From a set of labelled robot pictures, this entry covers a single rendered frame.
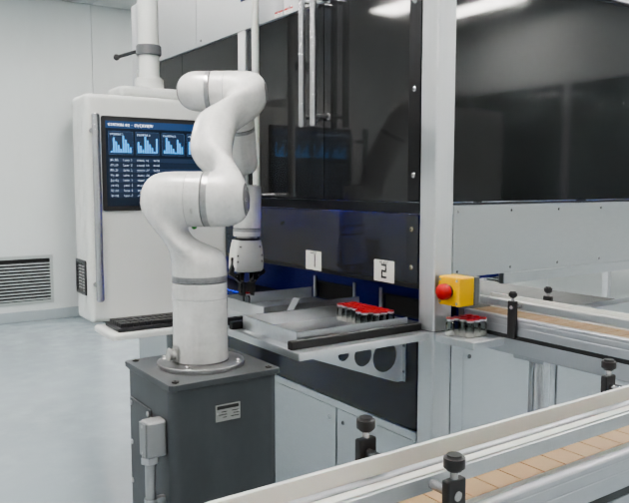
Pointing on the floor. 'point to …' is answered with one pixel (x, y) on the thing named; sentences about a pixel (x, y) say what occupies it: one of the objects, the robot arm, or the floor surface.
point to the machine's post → (435, 212)
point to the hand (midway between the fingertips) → (246, 288)
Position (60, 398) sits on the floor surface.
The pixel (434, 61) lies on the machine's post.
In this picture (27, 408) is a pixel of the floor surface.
